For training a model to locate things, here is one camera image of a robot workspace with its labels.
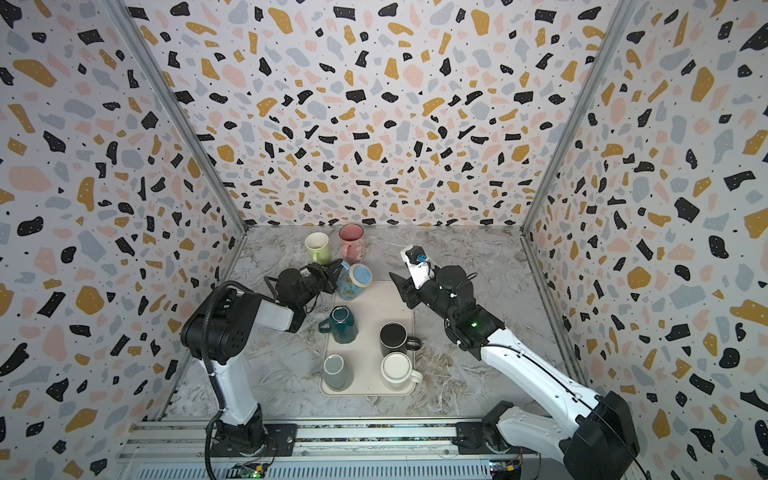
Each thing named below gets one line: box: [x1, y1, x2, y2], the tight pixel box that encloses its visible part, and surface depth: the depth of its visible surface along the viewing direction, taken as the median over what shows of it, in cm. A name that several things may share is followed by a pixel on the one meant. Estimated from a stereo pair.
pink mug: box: [339, 223, 366, 264], surface depth 107 cm
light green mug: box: [304, 232, 331, 265], surface depth 106 cm
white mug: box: [380, 352, 423, 388], surface depth 80 cm
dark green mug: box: [318, 305, 359, 344], surface depth 87 cm
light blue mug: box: [336, 261, 373, 301], surface depth 94 cm
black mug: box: [379, 321, 423, 356], surface depth 85 cm
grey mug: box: [323, 354, 347, 389], surface depth 78 cm
